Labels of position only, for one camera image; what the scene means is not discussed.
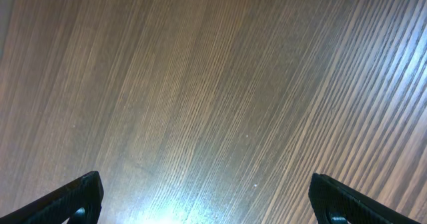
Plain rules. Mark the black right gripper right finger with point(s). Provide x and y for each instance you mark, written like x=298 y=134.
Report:
x=334 y=202

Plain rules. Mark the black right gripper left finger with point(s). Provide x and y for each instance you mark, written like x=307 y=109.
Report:
x=76 y=202

